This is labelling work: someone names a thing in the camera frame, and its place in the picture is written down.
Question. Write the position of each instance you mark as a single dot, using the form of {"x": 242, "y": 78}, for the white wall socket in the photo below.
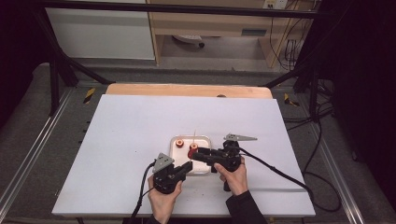
{"x": 275, "y": 3}

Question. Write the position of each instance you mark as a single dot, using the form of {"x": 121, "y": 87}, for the thin wooden skewer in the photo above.
{"x": 195, "y": 137}

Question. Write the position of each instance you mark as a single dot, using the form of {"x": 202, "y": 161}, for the black curtain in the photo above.
{"x": 364, "y": 93}

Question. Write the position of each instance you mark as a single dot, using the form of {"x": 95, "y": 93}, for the office chair base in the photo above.
{"x": 190, "y": 39}

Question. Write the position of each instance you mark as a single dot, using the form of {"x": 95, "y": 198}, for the white cabinet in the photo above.
{"x": 102, "y": 34}

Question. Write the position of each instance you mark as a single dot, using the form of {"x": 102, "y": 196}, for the light wooden table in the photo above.
{"x": 186, "y": 90}

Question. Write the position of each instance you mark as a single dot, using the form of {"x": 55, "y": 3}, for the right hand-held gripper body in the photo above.
{"x": 230, "y": 157}

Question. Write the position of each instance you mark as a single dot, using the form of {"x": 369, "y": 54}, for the person's left hand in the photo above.
{"x": 163, "y": 203}

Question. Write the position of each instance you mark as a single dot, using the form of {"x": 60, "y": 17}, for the light wooden desk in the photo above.
{"x": 205, "y": 26}

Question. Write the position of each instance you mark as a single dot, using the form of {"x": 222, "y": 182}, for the person's right hand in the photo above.
{"x": 233, "y": 182}

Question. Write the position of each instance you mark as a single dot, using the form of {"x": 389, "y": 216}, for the aluminium floor rail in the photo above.
{"x": 34, "y": 146}
{"x": 339, "y": 174}

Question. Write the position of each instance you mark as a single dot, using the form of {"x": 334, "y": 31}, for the square white metal tray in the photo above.
{"x": 183, "y": 155}

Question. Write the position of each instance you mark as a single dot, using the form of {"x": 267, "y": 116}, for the black metal frame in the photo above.
{"x": 174, "y": 8}

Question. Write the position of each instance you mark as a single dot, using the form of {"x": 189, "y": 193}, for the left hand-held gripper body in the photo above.
{"x": 166, "y": 179}

